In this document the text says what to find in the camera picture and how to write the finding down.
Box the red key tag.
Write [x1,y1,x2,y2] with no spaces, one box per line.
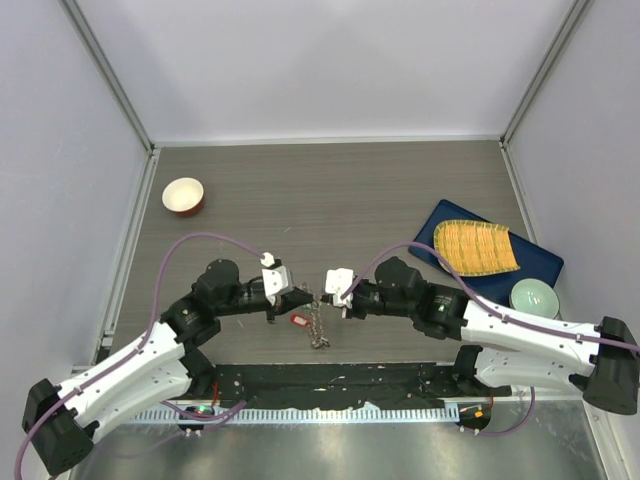
[290,314,312,328]

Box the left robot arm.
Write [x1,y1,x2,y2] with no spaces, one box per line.
[22,260,314,476]

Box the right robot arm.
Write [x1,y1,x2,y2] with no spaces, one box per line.
[322,257,639,415]

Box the black mounting plate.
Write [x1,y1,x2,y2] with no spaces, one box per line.
[210,362,512,411]

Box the yellow bamboo basket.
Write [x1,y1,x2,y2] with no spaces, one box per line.
[433,219,520,277]

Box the red white bowl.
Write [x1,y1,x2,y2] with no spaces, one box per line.
[161,177,205,217]

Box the pale green bowl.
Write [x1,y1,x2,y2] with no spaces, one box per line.
[509,278,560,319]

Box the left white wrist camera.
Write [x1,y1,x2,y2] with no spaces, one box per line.
[260,252,294,306]

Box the white slotted cable duct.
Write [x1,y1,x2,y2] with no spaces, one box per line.
[128,403,459,425]

